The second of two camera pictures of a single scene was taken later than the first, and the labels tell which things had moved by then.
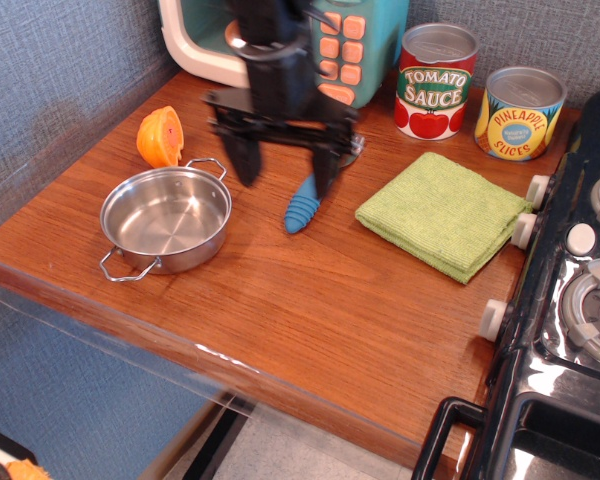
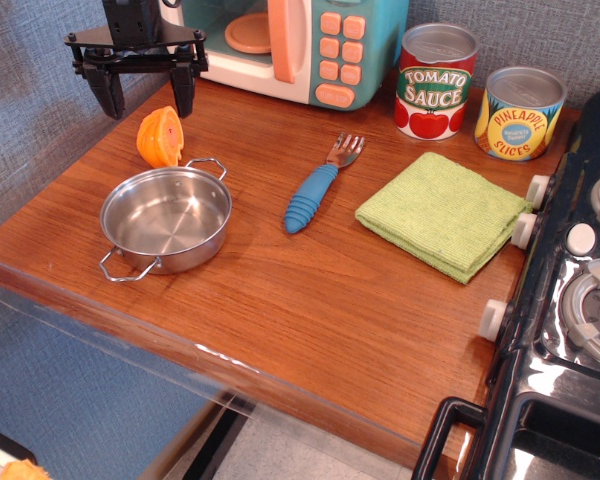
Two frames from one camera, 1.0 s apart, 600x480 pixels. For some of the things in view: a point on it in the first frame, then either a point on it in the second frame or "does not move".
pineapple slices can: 519,113 does not move
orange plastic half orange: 160,137 does not move
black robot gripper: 283,103 to 137,39
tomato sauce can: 434,78 does not move
